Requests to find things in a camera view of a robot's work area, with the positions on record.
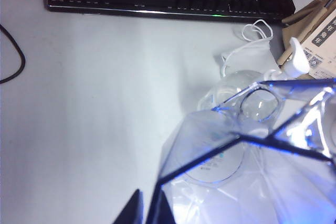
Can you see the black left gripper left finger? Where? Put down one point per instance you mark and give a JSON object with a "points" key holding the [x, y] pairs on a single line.
{"points": [[132, 211]]}

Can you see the white face mask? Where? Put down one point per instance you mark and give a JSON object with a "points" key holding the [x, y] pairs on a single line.
{"points": [[252, 51]]}

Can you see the beige canvas calendar stand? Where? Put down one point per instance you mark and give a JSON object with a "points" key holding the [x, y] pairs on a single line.
{"points": [[307, 11]]}

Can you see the clear hand sanitizer pump bottle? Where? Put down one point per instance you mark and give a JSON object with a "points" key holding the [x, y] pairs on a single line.
{"points": [[298, 61]]}

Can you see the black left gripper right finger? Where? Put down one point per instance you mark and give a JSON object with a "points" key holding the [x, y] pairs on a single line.
{"points": [[162, 212]]}

